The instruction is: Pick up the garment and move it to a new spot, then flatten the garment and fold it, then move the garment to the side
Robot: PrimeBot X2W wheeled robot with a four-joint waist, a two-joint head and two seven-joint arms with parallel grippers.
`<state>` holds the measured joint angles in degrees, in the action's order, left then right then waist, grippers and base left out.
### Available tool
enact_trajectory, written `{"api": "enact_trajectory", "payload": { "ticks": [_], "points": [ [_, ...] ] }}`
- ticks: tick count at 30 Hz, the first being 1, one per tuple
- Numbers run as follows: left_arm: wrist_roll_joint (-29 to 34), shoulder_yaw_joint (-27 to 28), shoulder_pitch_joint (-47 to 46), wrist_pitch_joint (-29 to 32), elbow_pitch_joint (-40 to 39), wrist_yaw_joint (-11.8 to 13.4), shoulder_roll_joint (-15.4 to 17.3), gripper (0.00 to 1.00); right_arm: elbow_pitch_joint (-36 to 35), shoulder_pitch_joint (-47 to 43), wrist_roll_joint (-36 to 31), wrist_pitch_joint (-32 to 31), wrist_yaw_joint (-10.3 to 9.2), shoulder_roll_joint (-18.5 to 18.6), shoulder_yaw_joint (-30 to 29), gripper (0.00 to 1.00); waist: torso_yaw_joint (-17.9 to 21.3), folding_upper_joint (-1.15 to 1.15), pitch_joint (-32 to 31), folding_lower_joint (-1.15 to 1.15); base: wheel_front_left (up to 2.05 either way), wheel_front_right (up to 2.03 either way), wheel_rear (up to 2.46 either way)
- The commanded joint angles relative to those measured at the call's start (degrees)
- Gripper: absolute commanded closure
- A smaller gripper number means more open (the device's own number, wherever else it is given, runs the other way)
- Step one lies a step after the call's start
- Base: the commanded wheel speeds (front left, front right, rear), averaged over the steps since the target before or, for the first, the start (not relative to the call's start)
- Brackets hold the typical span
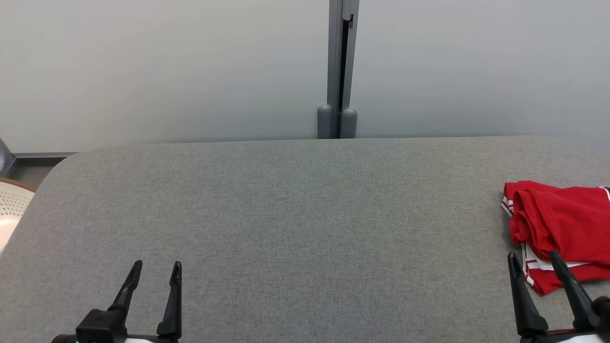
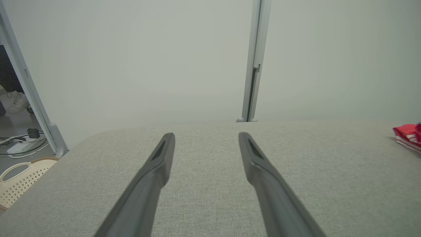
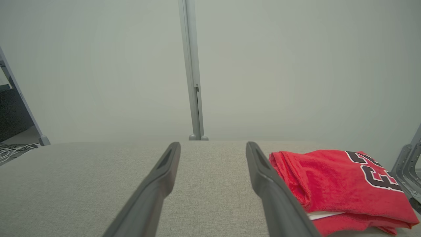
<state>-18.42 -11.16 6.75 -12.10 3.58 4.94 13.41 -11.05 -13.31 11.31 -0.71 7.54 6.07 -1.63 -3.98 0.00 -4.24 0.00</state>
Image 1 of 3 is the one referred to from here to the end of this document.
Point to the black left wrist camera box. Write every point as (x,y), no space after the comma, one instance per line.
(97,326)

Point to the grey partition post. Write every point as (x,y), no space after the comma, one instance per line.
(336,71)

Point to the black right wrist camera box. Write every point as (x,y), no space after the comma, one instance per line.
(603,314)

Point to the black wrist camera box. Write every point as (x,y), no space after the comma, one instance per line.
(97,326)
(603,314)

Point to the red jersey with white sleeves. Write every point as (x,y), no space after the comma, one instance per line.
(562,214)

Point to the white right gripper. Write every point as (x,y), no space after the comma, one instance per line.
(572,338)

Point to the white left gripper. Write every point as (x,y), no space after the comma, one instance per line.
(152,340)

